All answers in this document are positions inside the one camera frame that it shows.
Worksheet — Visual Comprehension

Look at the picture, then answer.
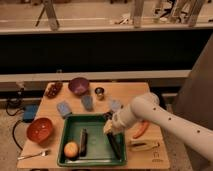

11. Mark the green plastic tray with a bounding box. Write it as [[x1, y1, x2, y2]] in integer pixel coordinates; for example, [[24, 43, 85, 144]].
[[57, 114, 127, 168]]

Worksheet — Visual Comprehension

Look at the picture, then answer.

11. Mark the black brush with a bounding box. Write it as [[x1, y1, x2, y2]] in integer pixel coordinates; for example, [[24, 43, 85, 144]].
[[79, 128, 87, 157]]

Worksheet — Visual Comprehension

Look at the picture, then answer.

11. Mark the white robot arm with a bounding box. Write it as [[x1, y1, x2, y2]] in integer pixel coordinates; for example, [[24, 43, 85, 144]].
[[103, 92, 213, 162]]

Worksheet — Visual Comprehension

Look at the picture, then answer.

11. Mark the blue sponge left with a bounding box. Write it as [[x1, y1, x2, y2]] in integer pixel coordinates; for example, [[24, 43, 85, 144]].
[[56, 101, 72, 118]]

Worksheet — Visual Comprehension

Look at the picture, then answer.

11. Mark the blue power box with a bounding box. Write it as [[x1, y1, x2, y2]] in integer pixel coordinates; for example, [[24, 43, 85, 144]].
[[22, 104, 38, 123]]

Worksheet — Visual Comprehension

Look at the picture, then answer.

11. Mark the yellow round fruit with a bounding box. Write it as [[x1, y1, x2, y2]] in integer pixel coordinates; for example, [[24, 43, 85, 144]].
[[64, 141, 79, 158]]

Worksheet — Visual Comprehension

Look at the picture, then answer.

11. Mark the orange red bowl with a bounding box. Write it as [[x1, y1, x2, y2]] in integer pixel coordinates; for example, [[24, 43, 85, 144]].
[[26, 118, 53, 144]]

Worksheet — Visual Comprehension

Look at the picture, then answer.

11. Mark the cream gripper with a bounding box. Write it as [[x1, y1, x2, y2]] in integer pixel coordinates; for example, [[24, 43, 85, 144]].
[[103, 120, 125, 160]]

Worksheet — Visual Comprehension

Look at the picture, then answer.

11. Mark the black cable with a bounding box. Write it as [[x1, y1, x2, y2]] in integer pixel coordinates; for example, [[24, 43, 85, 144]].
[[5, 96, 28, 151]]

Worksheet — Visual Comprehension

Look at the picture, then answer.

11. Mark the orange carrot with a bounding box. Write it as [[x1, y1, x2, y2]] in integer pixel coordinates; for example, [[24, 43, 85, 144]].
[[132, 121, 149, 139]]

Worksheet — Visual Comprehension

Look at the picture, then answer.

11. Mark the purple bowl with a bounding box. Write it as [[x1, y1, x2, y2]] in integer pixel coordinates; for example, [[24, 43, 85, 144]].
[[68, 77, 90, 96]]

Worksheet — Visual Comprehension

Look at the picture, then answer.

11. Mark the blue grey sponge right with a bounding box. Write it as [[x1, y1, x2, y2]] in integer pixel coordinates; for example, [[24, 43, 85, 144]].
[[109, 99, 123, 112]]

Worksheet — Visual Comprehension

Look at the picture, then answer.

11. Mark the small metal cup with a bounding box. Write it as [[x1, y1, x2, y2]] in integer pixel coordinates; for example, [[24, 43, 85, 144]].
[[95, 87, 105, 100]]

